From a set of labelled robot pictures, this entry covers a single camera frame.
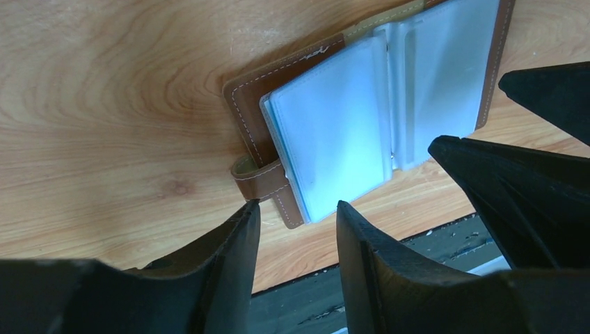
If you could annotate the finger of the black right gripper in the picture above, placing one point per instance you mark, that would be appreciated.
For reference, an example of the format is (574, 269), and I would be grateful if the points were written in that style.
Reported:
(534, 203)
(559, 94)

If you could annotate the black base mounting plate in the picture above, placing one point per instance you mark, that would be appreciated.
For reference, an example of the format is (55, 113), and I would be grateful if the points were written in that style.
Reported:
(316, 302)

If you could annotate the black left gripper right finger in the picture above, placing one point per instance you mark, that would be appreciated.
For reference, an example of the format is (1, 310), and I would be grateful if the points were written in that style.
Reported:
(418, 295)

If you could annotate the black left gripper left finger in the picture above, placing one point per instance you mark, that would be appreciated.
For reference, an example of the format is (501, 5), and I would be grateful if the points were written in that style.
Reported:
(203, 287)

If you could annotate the brown leather card holder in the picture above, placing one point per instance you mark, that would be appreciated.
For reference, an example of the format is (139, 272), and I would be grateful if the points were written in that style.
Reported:
(335, 120)

